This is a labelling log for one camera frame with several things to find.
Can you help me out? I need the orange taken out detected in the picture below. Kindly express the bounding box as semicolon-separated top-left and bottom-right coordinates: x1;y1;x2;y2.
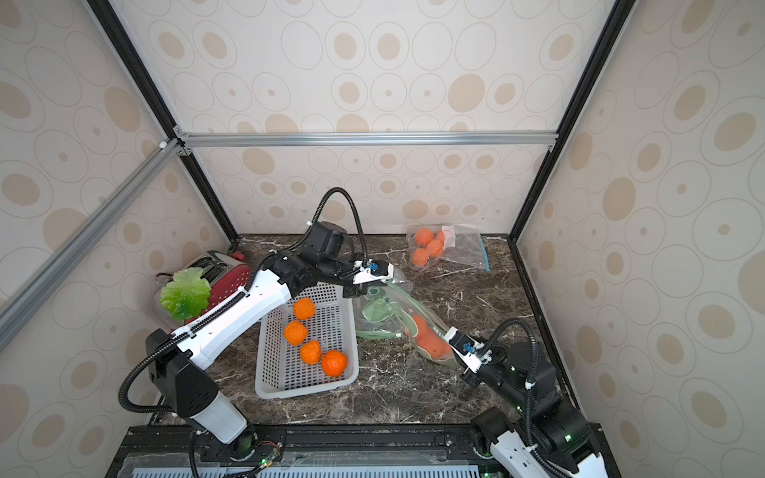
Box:
300;341;323;366
293;298;317;321
321;350;348;378

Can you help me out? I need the green zip-top bag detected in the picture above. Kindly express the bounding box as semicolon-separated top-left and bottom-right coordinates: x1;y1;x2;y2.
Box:
352;269;416;341

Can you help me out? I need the green-edged zip-top bag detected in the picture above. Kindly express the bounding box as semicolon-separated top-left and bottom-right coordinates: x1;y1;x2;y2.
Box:
384;283;457;368

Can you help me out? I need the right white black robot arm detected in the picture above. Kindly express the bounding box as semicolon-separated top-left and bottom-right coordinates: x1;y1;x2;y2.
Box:
447;319;608;477

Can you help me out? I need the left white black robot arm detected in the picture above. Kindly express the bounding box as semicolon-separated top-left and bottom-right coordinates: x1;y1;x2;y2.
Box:
118;215;392;445

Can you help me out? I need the middle clear zip-top bag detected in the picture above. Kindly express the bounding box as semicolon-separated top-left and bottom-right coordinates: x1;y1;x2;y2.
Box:
406;224;490;271

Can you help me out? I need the red dotted toaster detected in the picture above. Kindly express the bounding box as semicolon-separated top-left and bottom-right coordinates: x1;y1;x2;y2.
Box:
153;250;252;331

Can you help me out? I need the white perforated plastic basket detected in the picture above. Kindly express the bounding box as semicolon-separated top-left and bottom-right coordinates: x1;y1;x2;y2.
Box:
255;284;359;400

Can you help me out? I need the green plastic leaf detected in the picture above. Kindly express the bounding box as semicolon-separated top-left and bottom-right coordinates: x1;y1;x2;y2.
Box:
159;267;211;323

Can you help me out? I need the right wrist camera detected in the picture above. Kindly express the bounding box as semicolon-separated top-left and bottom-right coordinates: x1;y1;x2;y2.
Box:
443;327;492;374

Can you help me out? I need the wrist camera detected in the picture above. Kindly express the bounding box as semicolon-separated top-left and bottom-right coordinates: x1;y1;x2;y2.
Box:
443;327;492;374
353;260;396;285

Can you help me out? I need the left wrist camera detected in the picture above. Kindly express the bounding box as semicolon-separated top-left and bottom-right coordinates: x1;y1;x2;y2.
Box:
353;260;396;285

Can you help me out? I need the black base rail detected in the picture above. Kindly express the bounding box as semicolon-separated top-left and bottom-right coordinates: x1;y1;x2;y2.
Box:
106;421;623;478

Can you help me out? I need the horizontal aluminium rail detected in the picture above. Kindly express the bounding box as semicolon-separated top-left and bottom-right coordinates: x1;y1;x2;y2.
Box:
167;131;558;149

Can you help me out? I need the diagonal aluminium rail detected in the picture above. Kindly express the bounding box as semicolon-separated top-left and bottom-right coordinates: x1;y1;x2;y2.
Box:
1;139;181;348

